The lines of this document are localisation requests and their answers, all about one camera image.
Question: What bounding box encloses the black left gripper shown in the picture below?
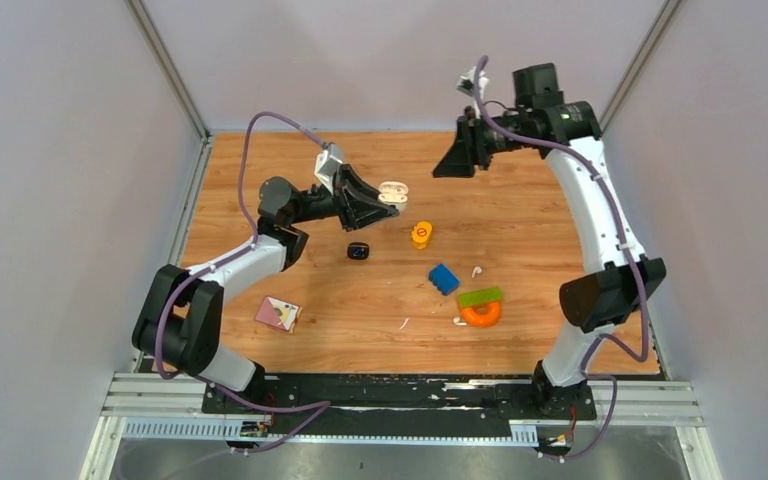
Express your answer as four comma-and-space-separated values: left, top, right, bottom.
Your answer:
289, 163, 399, 232

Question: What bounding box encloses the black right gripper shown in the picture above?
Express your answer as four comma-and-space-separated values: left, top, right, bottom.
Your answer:
434, 105, 536, 177

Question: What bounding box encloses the white earbud charging case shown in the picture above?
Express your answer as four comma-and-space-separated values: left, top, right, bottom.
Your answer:
378, 181, 409, 212

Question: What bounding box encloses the glossy black earbud charging case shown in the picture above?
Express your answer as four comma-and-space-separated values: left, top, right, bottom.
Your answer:
346, 242, 371, 261

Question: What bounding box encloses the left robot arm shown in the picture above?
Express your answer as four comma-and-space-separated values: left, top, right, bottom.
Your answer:
131, 164, 407, 413

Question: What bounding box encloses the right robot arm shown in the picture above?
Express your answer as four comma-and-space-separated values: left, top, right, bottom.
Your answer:
432, 56, 666, 418

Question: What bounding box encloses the yellow toy sign block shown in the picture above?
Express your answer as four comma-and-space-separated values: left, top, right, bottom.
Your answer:
411, 221, 433, 250

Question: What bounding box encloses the blue toy building block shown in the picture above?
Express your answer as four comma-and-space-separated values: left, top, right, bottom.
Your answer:
428, 264, 460, 296

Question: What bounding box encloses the green toy building plate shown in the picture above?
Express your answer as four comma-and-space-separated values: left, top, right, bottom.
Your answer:
457, 286, 504, 309

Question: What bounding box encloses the pink patterned card box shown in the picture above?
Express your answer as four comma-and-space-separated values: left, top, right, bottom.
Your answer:
254, 296, 302, 334

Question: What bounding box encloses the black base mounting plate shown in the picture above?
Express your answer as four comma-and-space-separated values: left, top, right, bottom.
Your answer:
201, 372, 599, 440

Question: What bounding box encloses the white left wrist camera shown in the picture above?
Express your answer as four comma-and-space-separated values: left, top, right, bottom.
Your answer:
313, 142, 344, 194

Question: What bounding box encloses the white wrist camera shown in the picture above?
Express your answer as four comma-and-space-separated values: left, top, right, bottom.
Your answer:
313, 142, 344, 194
456, 66, 489, 119

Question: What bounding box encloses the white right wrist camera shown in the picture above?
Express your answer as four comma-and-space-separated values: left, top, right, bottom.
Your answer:
456, 66, 489, 119

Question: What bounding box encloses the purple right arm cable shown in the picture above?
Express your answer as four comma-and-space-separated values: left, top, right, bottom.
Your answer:
472, 54, 652, 463

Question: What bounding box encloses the orange toy ring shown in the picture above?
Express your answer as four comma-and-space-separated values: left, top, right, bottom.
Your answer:
460, 301, 503, 329

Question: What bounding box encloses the white slotted cable duct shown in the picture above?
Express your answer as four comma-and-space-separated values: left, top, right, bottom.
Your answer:
122, 418, 540, 448

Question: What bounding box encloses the aluminium frame rail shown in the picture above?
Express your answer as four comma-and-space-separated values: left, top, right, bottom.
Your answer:
101, 373, 704, 427

